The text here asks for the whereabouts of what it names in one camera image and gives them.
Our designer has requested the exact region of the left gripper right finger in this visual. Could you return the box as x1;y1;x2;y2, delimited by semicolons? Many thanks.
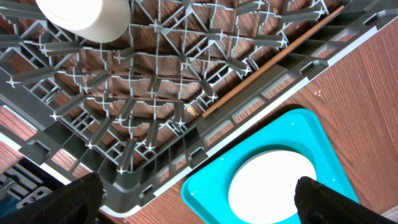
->
294;176;395;224

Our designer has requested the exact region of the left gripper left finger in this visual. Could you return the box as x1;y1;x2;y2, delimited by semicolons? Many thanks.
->
1;172;103;224

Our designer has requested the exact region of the large white dinner plate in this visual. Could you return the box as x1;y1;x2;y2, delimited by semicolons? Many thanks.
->
228;149;317;223

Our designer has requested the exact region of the wooden chopstick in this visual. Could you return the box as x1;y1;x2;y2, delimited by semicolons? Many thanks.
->
202;5;345;117

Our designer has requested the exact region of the white cup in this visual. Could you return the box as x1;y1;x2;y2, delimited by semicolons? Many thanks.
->
36;0;131;43

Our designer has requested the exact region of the teal serving tray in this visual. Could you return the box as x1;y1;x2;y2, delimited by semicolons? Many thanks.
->
181;108;358;223

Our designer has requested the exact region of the grey plastic dish rack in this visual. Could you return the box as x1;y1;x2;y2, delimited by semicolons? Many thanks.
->
1;1;397;217

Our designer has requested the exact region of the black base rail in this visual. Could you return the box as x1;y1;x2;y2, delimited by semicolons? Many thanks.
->
1;159;64;218

